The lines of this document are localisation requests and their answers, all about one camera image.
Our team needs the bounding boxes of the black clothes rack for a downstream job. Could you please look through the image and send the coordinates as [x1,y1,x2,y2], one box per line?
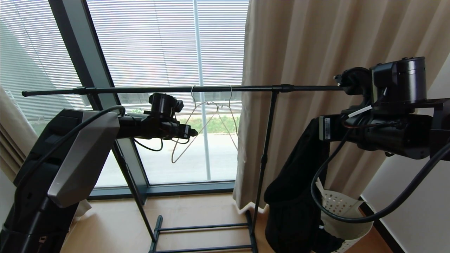
[22,84,347,253]

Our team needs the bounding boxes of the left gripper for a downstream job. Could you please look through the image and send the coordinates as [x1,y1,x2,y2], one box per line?
[162,118,193,140]

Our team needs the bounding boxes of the white laundry basket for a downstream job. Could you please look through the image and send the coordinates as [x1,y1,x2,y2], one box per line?
[315,177,374,251]

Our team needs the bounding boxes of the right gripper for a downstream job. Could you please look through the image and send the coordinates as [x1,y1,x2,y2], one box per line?
[318,112,433,160]

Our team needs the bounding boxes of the black knitted shorts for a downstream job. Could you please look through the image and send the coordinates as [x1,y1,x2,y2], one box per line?
[264,118,331,253]

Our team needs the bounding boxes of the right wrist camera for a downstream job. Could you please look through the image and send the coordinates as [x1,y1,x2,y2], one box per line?
[334,67,372,96]

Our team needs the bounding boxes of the pink clothes hanger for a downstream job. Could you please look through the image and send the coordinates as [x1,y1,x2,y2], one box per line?
[211,85,240,152]
[171,85,220,164]

